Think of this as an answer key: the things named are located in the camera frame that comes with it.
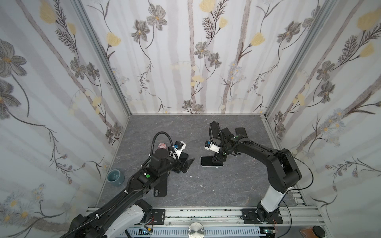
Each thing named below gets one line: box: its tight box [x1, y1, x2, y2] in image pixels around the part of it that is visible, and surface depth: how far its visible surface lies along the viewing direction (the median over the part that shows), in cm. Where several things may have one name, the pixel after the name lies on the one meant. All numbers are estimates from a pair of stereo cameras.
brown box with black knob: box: [299, 225, 326, 238], surface depth 64 cm
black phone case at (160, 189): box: [153, 172, 168, 198], surface depth 84 cm
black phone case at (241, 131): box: [235, 127, 249, 138], surface depth 113 cm
